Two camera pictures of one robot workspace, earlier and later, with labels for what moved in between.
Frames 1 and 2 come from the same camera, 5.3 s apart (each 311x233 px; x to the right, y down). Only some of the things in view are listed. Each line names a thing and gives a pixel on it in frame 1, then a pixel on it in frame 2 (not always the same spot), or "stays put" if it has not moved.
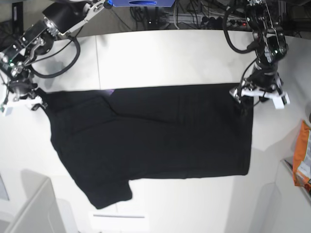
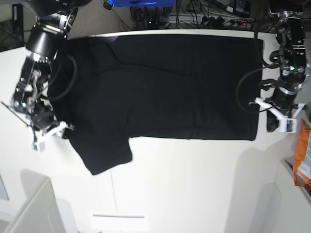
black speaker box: (17, 21) stays put
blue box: (142, 3) stays put
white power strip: (203, 19) stays put
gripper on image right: (266, 76) -> (284, 101)
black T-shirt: (108, 137) -> (104, 90)
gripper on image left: (24, 87) -> (43, 117)
